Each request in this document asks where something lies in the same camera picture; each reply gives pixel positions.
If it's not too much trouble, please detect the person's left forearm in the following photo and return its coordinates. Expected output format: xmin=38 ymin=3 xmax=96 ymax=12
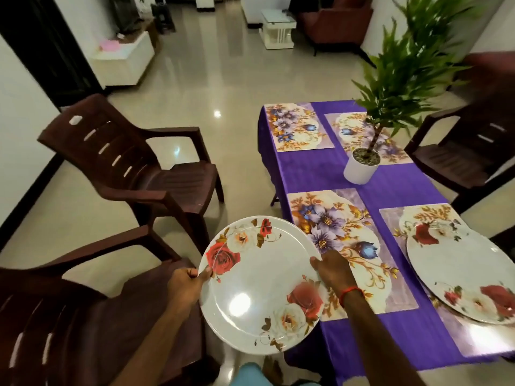
xmin=111 ymin=301 xmax=194 ymax=386

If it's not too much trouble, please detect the white low cabinet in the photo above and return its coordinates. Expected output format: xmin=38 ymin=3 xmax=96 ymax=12
xmin=89 ymin=31 xmax=156 ymax=88

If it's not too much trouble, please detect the floral placemat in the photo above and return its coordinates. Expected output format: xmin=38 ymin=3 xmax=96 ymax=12
xmin=264 ymin=102 xmax=335 ymax=153
xmin=379 ymin=203 xmax=515 ymax=358
xmin=324 ymin=112 xmax=414 ymax=166
xmin=287 ymin=188 xmax=419 ymax=322

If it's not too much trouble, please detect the brown plastic armchair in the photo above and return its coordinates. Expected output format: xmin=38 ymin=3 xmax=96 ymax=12
xmin=0 ymin=225 xmax=220 ymax=386
xmin=37 ymin=93 xmax=225 ymax=254
xmin=404 ymin=52 xmax=515 ymax=215

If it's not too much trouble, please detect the black door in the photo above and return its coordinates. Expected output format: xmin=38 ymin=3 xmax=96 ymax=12
xmin=0 ymin=0 xmax=106 ymax=108

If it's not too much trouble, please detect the dark plastic stool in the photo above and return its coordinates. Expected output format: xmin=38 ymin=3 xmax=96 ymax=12
xmin=150 ymin=2 xmax=176 ymax=34

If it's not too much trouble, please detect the red thread wristband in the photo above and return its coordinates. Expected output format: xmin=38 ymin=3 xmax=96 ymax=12
xmin=339 ymin=286 xmax=365 ymax=308

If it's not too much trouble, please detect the person's left hand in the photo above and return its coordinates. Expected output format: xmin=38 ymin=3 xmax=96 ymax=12
xmin=167 ymin=265 xmax=213 ymax=310

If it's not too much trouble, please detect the white glass-top side table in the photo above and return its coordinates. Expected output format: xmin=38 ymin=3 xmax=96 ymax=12
xmin=259 ymin=9 xmax=297 ymax=50

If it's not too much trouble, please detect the person's right forearm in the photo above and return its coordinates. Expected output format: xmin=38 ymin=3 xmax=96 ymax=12
xmin=340 ymin=288 xmax=427 ymax=386

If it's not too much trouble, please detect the person's right hand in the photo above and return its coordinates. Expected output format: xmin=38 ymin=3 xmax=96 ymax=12
xmin=309 ymin=250 xmax=363 ymax=298

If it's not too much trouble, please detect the green plant in white pot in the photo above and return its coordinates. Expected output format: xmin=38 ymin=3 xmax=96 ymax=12
xmin=343 ymin=0 xmax=483 ymax=185

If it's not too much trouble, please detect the black television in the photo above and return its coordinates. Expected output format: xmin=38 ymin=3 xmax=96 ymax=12
xmin=108 ymin=0 xmax=142 ymax=35

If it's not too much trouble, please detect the red sofa armchair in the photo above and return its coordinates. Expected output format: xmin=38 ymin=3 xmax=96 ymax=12
xmin=298 ymin=0 xmax=375 ymax=57

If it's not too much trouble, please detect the white rose-print plate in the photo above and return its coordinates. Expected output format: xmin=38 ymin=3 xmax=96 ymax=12
xmin=198 ymin=216 xmax=326 ymax=356
xmin=406 ymin=221 xmax=515 ymax=325

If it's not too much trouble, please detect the purple tablecloth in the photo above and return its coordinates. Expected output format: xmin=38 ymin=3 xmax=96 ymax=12
xmin=257 ymin=100 xmax=515 ymax=386

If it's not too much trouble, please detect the person's foot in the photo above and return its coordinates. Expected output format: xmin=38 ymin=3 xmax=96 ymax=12
xmin=262 ymin=355 xmax=285 ymax=386

